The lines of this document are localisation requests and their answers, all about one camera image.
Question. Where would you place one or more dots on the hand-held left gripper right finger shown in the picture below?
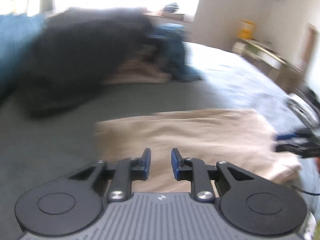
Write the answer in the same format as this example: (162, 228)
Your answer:
(176, 165)

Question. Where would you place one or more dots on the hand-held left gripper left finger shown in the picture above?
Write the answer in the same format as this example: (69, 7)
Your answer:
(147, 163)

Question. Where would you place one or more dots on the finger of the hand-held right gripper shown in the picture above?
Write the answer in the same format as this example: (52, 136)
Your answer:
(287, 137)
(287, 148)

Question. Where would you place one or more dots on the khaki pants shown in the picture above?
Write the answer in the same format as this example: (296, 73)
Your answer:
(200, 130)

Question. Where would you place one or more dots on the light grey folded cloth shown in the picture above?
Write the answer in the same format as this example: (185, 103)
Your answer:
(300, 110)

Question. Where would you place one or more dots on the white and green desk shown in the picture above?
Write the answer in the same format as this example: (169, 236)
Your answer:
(270, 57)

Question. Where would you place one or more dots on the beige houndstooth cloth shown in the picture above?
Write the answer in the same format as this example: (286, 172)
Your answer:
(140, 72)

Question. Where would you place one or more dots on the blue denim jeans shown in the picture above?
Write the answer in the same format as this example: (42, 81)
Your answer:
(175, 52)

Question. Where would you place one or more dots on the yellow box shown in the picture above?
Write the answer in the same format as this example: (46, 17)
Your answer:
(246, 28)

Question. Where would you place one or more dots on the black garment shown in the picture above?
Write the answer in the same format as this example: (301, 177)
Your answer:
(75, 60)

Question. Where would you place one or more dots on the blue duvet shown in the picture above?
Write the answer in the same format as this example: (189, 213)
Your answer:
(15, 42)

